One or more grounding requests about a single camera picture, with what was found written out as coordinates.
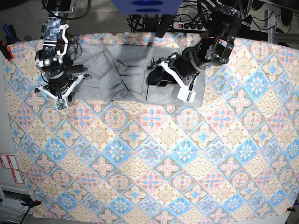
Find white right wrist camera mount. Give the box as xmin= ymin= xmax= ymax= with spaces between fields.
xmin=34 ymin=73 xmax=89 ymax=111

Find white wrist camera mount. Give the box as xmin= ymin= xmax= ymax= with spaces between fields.
xmin=161 ymin=52 xmax=202 ymax=103
xmin=34 ymin=73 xmax=89 ymax=111

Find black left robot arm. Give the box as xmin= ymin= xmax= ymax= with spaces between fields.
xmin=146 ymin=0 xmax=253 ymax=90

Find white power strip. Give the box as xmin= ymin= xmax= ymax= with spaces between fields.
xmin=172 ymin=21 xmax=206 ymax=31

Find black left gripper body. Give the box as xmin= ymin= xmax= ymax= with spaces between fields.
xmin=147 ymin=55 xmax=201 ymax=87

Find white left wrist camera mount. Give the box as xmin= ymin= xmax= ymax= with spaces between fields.
xmin=161 ymin=52 xmax=202 ymax=103

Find black centre post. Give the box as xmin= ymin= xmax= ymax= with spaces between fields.
xmin=155 ymin=14 xmax=175 ymax=38

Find black orange clamp top left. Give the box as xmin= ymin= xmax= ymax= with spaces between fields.
xmin=0 ymin=24 xmax=20 ymax=62

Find orange clamp bottom right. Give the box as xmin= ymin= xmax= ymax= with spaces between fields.
xmin=286 ymin=207 xmax=296 ymax=212

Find patterned colourful tablecloth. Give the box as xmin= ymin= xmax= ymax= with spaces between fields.
xmin=3 ymin=39 xmax=299 ymax=224

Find tangled black cables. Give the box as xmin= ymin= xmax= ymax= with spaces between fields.
xmin=126 ymin=0 xmax=211 ymax=32

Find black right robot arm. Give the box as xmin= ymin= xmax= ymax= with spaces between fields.
xmin=35 ymin=0 xmax=91 ymax=99

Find red white labels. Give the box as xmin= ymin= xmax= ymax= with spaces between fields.
xmin=0 ymin=154 xmax=23 ymax=184

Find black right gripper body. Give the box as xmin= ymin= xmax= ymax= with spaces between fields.
xmin=41 ymin=64 xmax=87 ymax=95

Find black orange clamp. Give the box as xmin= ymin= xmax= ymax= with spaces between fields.
xmin=21 ymin=199 xmax=41 ymax=209
xmin=0 ymin=24 xmax=20 ymax=62

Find grey T-shirt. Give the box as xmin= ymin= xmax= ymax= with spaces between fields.
xmin=72 ymin=44 xmax=205 ymax=106

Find black orange clamp bottom left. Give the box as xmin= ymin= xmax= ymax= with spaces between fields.
xmin=21 ymin=199 xmax=41 ymax=209

